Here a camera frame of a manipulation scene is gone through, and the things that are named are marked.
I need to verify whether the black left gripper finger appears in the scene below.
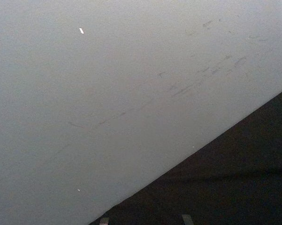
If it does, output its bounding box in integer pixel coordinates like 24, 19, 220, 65
181, 214, 194, 225

